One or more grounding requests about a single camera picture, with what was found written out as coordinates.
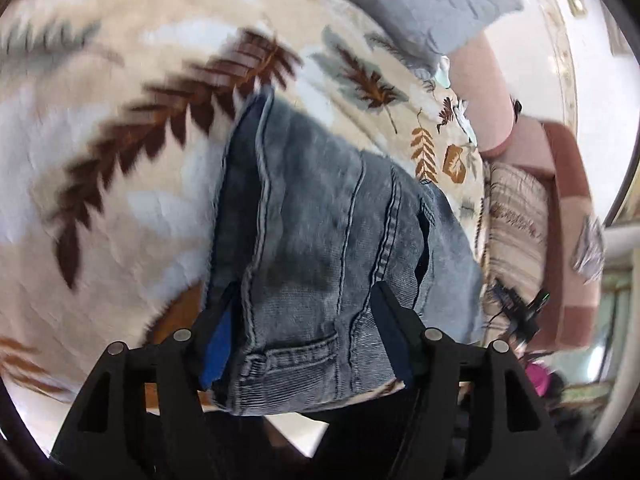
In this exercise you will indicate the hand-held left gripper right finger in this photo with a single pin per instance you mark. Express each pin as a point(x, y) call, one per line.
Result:
point(397, 345)

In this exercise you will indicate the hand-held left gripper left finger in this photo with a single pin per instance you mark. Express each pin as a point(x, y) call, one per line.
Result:
point(216, 355)

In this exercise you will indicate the grey denim jeans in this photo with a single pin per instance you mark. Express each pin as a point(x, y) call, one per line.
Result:
point(320, 240)

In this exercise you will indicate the magenta cloth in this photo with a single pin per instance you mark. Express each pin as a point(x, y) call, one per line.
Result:
point(537, 379)

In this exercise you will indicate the striped beige cushion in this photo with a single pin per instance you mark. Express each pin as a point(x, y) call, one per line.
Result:
point(515, 225)

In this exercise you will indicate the grey patterned cloth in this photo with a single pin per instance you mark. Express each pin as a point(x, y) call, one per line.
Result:
point(590, 250)

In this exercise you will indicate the pink brown sofa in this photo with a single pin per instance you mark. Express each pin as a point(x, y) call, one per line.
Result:
point(570, 190)

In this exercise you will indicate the pink bolster pillow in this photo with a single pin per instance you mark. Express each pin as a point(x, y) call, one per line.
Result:
point(482, 100)

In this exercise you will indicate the leaf-print beige blanket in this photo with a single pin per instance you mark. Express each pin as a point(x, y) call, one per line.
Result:
point(125, 110)

